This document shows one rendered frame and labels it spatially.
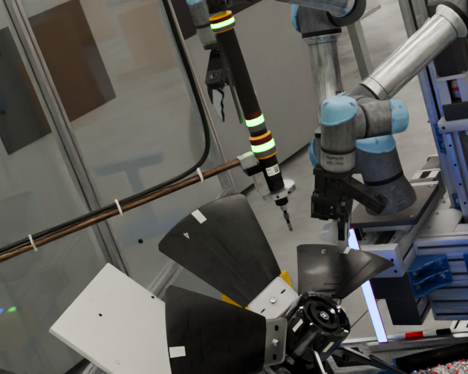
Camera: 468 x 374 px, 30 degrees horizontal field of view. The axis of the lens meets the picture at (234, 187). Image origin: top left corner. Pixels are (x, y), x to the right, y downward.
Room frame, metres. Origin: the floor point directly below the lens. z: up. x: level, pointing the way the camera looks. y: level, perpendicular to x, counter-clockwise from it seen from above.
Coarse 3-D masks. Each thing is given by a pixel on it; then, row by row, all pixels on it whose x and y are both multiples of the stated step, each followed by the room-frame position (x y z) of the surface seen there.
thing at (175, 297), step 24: (168, 288) 1.38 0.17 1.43; (168, 312) 1.35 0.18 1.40; (192, 312) 1.37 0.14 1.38; (216, 312) 1.39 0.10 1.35; (240, 312) 1.42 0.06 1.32; (168, 336) 1.32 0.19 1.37; (192, 336) 1.34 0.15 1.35; (216, 336) 1.37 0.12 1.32; (240, 336) 1.40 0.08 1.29; (264, 336) 1.43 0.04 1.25; (192, 360) 1.32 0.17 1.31; (216, 360) 1.35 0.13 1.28; (240, 360) 1.39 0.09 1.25
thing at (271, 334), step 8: (272, 320) 1.46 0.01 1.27; (280, 320) 1.47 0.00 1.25; (272, 328) 1.45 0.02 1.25; (280, 328) 1.47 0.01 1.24; (272, 336) 1.45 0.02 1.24; (280, 336) 1.46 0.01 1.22; (272, 344) 1.45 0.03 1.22; (280, 344) 1.46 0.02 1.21; (264, 352) 1.44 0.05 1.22; (272, 352) 1.45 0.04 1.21; (280, 352) 1.46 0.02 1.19; (264, 360) 1.43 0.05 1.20; (272, 360) 1.44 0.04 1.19; (280, 360) 1.46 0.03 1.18
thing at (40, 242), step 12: (216, 168) 1.57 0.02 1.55; (228, 168) 1.58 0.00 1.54; (192, 180) 1.56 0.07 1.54; (156, 192) 1.55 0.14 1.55; (168, 192) 1.55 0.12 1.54; (132, 204) 1.54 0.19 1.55; (96, 216) 1.54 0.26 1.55; (108, 216) 1.53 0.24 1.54; (72, 228) 1.52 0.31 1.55; (84, 228) 1.53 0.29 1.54; (36, 240) 1.51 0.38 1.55; (48, 240) 1.51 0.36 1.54; (12, 252) 1.50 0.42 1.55; (24, 252) 1.51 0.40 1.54
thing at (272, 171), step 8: (208, 0) 1.58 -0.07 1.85; (216, 0) 1.58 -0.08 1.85; (224, 0) 1.59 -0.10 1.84; (208, 8) 1.59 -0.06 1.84; (216, 8) 1.58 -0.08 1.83; (224, 8) 1.58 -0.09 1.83; (264, 160) 1.58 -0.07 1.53; (272, 160) 1.58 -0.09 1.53; (264, 168) 1.58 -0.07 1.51; (272, 168) 1.58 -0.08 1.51; (264, 176) 1.59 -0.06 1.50; (272, 176) 1.58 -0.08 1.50; (280, 176) 1.58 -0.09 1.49; (272, 184) 1.58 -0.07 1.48; (280, 184) 1.58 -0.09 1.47; (280, 200) 1.58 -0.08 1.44
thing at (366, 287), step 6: (354, 234) 1.90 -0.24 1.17; (348, 240) 1.91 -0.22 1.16; (354, 240) 1.90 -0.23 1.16; (354, 246) 1.90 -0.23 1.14; (366, 282) 1.90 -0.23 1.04; (366, 288) 1.91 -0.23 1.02; (366, 294) 1.91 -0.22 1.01; (372, 294) 1.90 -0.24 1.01; (366, 300) 1.91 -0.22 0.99; (372, 300) 1.90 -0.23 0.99; (372, 306) 1.90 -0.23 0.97; (372, 312) 1.91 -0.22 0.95; (378, 312) 1.90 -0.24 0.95; (372, 318) 1.91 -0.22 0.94; (378, 318) 1.90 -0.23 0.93; (378, 324) 1.90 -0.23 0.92; (378, 330) 1.91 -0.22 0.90; (378, 336) 1.91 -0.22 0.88; (384, 336) 1.90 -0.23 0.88
